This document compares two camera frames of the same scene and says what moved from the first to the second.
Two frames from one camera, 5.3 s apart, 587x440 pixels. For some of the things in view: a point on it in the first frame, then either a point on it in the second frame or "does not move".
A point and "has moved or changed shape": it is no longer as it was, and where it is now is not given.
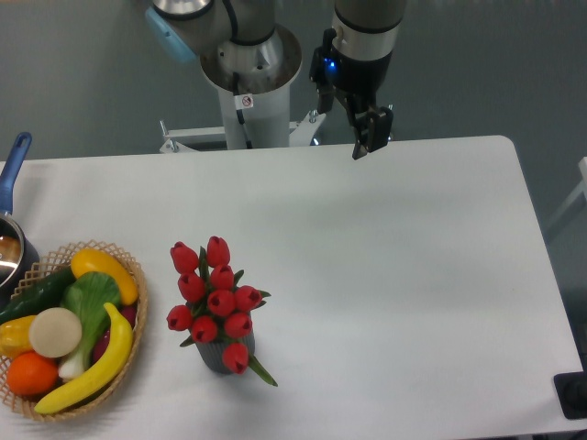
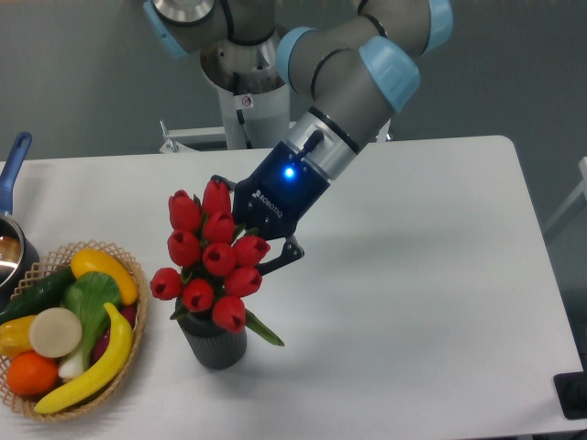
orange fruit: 31,374 does not move
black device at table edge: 571,390 does not move
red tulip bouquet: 217,307 has moved or changed shape
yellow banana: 121,339 does not move
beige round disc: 55,332 does not move
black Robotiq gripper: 359,82 -> 284,189
